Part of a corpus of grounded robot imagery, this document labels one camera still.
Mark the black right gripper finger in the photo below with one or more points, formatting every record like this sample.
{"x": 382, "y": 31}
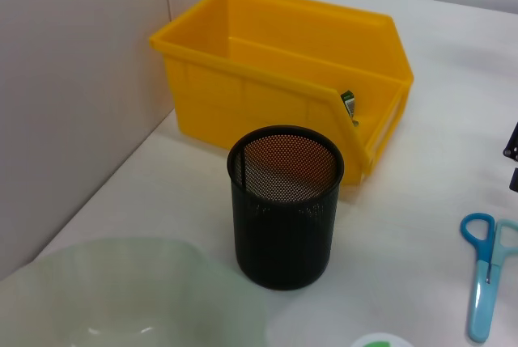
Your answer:
{"x": 513, "y": 145}
{"x": 515, "y": 180}

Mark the blue scissors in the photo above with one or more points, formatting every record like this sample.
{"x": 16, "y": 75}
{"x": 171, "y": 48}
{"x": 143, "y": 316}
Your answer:
{"x": 483, "y": 302}

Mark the clear water bottle green label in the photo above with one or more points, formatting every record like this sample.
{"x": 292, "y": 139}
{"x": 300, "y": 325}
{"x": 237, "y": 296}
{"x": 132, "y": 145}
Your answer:
{"x": 380, "y": 341}

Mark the yellow plastic bin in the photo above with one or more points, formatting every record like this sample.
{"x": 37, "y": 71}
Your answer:
{"x": 243, "y": 100}

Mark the black mesh pen holder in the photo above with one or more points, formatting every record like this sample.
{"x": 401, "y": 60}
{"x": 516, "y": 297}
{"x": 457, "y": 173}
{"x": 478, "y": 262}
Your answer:
{"x": 283, "y": 242}

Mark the green plastic wrapper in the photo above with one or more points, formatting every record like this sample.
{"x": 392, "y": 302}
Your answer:
{"x": 348, "y": 102}

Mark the translucent green wavy fruit plate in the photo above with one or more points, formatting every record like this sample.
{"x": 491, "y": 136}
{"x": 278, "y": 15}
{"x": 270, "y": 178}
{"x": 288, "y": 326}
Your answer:
{"x": 121, "y": 282}

